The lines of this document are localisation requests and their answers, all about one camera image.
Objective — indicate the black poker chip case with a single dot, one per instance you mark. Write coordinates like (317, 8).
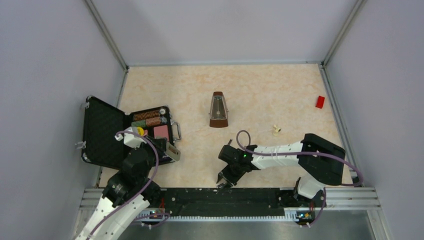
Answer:
(102, 121)

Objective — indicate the pink card deck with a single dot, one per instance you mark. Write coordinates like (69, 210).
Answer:
(161, 132)

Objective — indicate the small beige wooden piece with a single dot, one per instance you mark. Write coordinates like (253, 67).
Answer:
(276, 130)

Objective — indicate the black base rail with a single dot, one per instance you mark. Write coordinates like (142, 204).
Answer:
(253, 205)

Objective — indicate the white remote control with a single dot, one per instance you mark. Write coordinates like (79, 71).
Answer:
(172, 152)

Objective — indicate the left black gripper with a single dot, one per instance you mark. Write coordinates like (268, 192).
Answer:
(159, 145)

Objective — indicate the red small block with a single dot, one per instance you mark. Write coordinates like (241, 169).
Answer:
(320, 102)

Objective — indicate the brown wooden metronome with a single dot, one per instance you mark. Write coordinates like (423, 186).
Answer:
(218, 114)

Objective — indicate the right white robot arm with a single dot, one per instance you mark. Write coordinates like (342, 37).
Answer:
(322, 160)

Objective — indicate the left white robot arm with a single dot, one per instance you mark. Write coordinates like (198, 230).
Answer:
(132, 189)

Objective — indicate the yellow round chip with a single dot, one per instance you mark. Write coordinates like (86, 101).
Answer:
(140, 131)

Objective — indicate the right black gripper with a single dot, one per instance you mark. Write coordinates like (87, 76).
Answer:
(226, 173)

